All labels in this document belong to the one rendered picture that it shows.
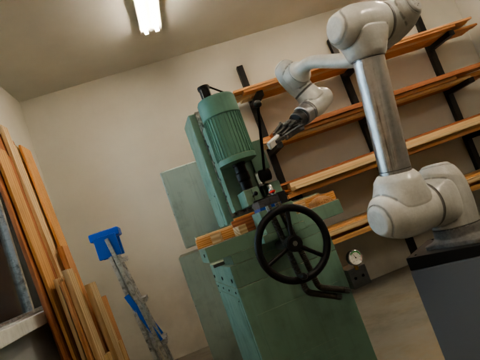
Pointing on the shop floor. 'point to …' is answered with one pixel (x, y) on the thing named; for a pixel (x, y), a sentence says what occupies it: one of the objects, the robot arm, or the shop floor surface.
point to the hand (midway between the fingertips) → (273, 141)
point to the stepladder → (112, 236)
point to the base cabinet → (297, 318)
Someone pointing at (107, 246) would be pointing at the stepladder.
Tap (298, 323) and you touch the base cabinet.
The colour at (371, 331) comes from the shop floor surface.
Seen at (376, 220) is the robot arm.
